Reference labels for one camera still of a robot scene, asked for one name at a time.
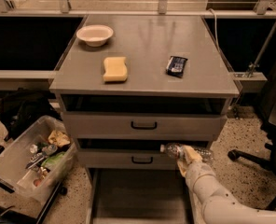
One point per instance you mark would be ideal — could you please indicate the white bowl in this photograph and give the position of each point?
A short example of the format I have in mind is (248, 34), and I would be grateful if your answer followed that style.
(95, 35)

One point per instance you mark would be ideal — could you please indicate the black office chair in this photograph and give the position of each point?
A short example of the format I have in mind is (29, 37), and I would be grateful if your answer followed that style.
(274, 125)

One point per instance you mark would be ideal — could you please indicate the metal diagonal rod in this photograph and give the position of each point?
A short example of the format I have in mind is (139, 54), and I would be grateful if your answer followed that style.
(254, 65)

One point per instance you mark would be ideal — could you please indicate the grey drawer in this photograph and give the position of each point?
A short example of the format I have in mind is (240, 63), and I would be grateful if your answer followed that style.
(133, 153)
(143, 117)
(139, 197)

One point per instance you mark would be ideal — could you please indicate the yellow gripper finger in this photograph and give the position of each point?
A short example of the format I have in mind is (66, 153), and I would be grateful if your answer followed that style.
(191, 154)
(182, 166)

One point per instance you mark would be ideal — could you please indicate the middle grey drawer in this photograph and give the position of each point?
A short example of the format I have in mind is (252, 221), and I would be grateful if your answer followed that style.
(133, 153)

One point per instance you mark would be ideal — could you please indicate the yellow sponge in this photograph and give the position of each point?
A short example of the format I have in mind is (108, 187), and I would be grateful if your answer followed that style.
(115, 69)

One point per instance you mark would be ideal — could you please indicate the dark blue snack packet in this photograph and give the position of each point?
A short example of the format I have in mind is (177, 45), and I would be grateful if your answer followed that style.
(175, 66)

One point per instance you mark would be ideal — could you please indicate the black backpack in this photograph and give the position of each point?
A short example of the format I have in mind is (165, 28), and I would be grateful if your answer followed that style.
(20, 109)

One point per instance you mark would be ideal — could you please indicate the crumpled yellow snack bag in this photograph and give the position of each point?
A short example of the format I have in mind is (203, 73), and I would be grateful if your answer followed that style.
(58, 138)

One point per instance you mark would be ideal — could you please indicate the clear plastic water bottle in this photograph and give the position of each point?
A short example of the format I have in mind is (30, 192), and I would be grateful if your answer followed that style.
(176, 151)

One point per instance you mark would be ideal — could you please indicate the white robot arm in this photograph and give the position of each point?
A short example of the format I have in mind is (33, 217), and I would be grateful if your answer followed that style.
(218, 205)

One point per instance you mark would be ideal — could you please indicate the grey drawer cabinet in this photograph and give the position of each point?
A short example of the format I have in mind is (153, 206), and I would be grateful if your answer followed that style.
(147, 43)

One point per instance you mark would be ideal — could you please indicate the bottom grey drawer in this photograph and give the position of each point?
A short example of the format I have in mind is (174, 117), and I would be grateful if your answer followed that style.
(139, 197)

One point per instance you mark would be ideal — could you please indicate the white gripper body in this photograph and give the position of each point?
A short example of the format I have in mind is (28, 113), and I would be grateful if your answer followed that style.
(198, 173)

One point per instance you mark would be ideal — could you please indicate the clear plastic storage bin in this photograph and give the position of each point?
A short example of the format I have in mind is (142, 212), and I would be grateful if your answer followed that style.
(13, 160)

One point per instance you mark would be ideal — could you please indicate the green snack bag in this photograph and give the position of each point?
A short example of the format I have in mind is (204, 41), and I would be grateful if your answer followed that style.
(52, 161)

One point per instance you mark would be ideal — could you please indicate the top grey drawer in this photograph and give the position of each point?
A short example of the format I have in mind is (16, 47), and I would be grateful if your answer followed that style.
(143, 117)

